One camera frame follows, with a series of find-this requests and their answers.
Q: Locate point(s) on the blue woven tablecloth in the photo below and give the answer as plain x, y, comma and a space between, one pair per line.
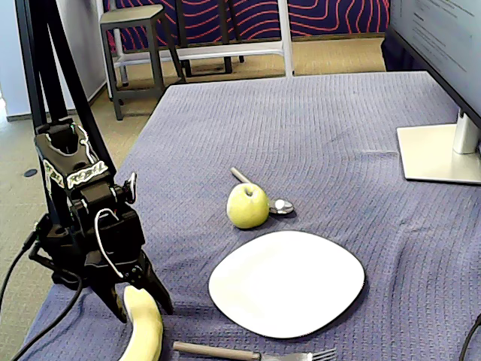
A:
300, 150

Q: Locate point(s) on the black chair frame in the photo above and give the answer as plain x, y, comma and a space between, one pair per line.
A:
182, 30

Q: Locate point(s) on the white table frame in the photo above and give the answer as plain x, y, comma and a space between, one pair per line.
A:
225, 50

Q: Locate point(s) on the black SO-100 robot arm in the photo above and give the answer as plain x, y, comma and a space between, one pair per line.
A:
86, 176

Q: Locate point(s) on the white rounded square plate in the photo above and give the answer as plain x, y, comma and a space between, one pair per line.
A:
285, 282

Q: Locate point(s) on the yellow banana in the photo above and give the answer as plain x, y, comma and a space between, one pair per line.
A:
144, 331

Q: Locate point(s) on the grey stool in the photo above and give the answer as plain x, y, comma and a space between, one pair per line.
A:
131, 15

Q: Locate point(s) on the green apple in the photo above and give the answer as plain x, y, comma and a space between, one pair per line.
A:
247, 207

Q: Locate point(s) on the grey metal fork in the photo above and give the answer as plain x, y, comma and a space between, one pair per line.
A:
210, 350

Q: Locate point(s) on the grey metal spoon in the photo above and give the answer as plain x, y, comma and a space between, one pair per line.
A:
282, 206

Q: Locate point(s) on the black round floor cap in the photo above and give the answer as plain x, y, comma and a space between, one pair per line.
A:
31, 173

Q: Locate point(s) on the silver monitor stand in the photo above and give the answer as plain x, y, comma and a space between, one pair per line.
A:
428, 150

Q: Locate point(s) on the computer monitor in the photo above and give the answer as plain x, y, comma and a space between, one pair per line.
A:
443, 37

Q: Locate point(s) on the black camera stand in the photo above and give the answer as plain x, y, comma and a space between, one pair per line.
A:
34, 56

